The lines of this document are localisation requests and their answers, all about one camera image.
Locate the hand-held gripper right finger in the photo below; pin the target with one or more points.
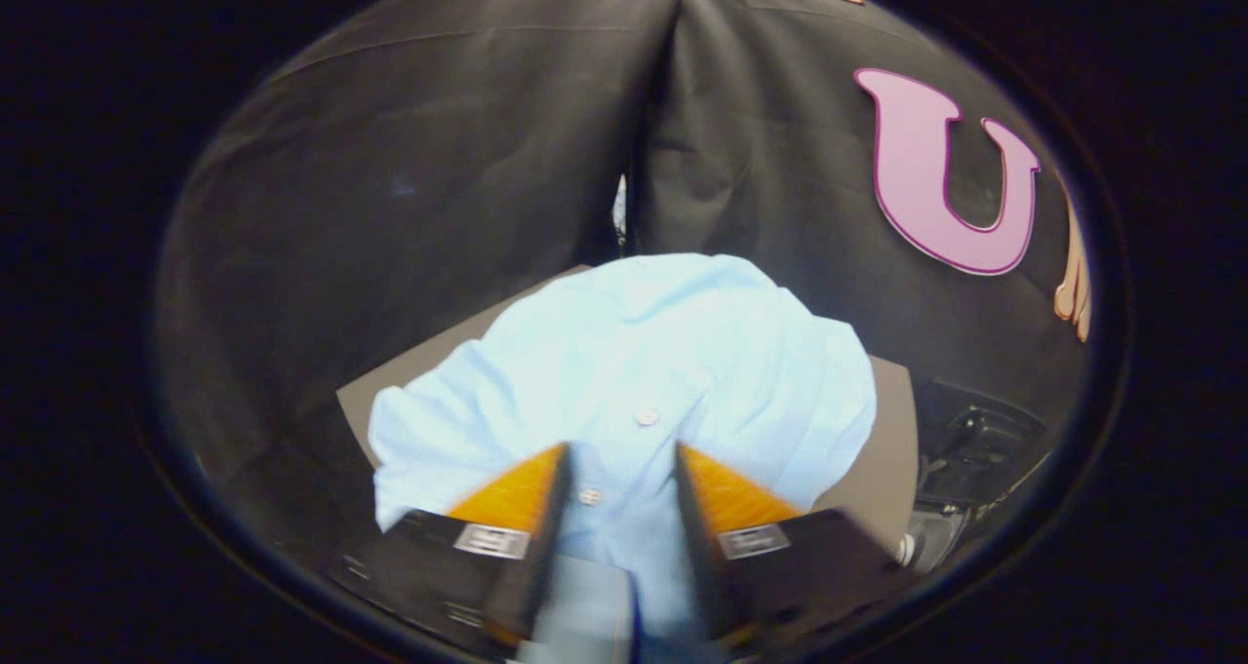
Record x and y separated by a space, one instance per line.
707 566

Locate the light blue shirt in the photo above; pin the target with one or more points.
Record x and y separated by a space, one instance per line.
634 352

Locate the beige cabinet with dark top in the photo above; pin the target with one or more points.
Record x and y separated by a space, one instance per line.
882 469

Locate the grey washing machine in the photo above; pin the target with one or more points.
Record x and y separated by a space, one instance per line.
975 440

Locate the black backdrop cloth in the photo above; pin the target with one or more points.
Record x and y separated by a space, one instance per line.
439 157

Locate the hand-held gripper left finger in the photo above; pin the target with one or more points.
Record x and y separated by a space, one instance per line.
531 566

